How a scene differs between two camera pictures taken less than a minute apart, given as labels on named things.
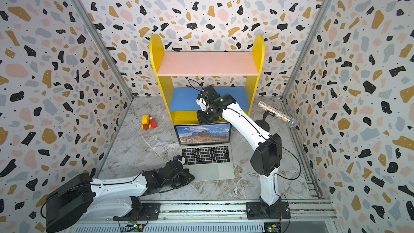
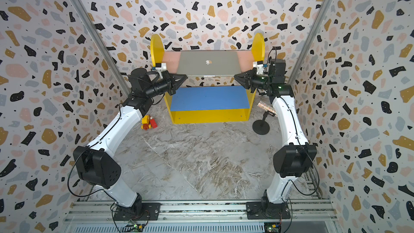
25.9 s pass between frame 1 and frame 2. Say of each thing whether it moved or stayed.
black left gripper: moved
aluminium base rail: stayed
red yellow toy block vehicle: stayed
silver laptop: moved
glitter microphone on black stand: stayed
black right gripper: moved
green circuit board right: stayed
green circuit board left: stayed
